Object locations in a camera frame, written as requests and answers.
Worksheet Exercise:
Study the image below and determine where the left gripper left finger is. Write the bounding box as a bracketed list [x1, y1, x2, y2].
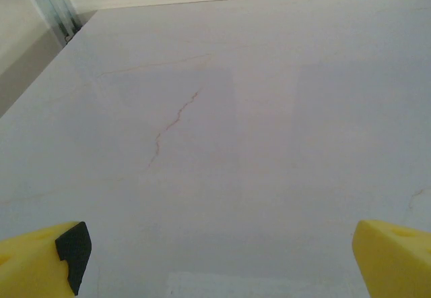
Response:
[0, 221, 92, 298]

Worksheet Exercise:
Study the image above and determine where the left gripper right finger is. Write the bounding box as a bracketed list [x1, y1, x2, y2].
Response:
[352, 219, 431, 298]

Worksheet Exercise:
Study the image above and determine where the aluminium frame post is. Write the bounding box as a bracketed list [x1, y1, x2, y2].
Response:
[20, 0, 84, 45]

